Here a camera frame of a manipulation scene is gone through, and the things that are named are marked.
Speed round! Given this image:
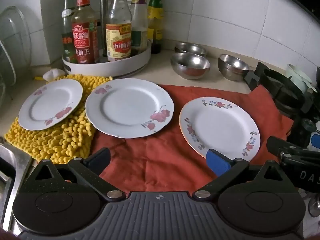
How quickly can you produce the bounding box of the steel bowl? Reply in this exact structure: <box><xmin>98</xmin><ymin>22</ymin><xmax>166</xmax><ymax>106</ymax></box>
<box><xmin>175</xmin><ymin>42</ymin><xmax>207</xmax><ymax>57</ymax></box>
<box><xmin>170</xmin><ymin>52</ymin><xmax>210</xmax><ymax>80</ymax></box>
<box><xmin>218</xmin><ymin>54</ymin><xmax>250</xmax><ymax>81</ymax></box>

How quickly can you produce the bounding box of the white rotating condiment tray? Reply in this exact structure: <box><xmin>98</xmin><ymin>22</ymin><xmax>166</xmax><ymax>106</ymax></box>
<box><xmin>62</xmin><ymin>41</ymin><xmax>151</xmax><ymax>77</ymax></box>

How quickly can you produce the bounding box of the steel sink edge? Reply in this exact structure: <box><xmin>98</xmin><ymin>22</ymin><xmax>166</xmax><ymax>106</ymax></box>
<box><xmin>1</xmin><ymin>142</ymin><xmax>32</xmax><ymax>235</ymax></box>

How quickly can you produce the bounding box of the small white rose plate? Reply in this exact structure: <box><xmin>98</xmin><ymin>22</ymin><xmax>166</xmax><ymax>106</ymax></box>
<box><xmin>18</xmin><ymin>79</ymin><xmax>83</xmax><ymax>131</ymax></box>

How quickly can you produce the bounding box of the steel bowl front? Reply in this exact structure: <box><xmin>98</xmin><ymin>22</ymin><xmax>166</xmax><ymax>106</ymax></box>
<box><xmin>170</xmin><ymin>52</ymin><xmax>210</xmax><ymax>80</ymax></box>

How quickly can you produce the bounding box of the yellow chenille mat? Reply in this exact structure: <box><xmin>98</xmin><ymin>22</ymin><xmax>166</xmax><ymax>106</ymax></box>
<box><xmin>4</xmin><ymin>74</ymin><xmax>113</xmax><ymax>164</ymax></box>

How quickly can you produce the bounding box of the steel pepper grinder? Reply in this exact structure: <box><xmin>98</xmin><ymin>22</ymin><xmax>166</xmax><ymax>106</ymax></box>
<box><xmin>100</xmin><ymin>0</ymin><xmax>108</xmax><ymax>57</ymax></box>

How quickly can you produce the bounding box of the steel bowl back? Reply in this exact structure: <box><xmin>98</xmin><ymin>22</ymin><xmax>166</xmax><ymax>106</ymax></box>
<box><xmin>175</xmin><ymin>42</ymin><xmax>207</xmax><ymax>57</ymax></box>

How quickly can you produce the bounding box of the purple-label clear bottle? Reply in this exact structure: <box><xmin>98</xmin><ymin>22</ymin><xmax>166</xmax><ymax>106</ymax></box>
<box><xmin>131</xmin><ymin>0</ymin><xmax>148</xmax><ymax>54</ymax></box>

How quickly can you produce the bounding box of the pale green container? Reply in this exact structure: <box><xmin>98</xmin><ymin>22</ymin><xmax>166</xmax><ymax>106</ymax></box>
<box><xmin>285</xmin><ymin>64</ymin><xmax>317</xmax><ymax>93</ymax></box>

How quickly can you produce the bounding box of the white floral-rim plate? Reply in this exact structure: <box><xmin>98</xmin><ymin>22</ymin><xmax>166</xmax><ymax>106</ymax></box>
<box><xmin>179</xmin><ymin>96</ymin><xmax>260</xmax><ymax>161</ymax></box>

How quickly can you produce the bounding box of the red-label soy sauce bottle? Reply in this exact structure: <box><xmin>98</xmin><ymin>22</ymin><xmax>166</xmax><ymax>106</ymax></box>
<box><xmin>72</xmin><ymin>0</ymin><xmax>99</xmax><ymax>64</ymax></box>

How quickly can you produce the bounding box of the large white rose plate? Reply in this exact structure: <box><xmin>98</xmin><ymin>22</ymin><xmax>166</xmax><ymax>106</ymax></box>
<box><xmin>85</xmin><ymin>78</ymin><xmax>175</xmax><ymax>139</ymax></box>

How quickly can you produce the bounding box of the green glass bottle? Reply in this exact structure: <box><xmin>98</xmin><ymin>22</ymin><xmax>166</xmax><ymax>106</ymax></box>
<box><xmin>61</xmin><ymin>0</ymin><xmax>78</xmax><ymax>63</ymax></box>

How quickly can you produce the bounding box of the yellow-green sesame oil bottle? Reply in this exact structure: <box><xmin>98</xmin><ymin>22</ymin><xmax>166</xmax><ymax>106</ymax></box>
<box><xmin>147</xmin><ymin>0</ymin><xmax>164</xmax><ymax>54</ymax></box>

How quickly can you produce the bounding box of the red cloth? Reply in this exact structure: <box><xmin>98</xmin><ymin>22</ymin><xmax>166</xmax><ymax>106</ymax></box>
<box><xmin>91</xmin><ymin>85</ymin><xmax>293</xmax><ymax>193</ymax></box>

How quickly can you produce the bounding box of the black gas stove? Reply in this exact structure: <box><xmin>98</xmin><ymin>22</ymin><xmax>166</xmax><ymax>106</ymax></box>
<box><xmin>244</xmin><ymin>62</ymin><xmax>319</xmax><ymax>148</ymax></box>

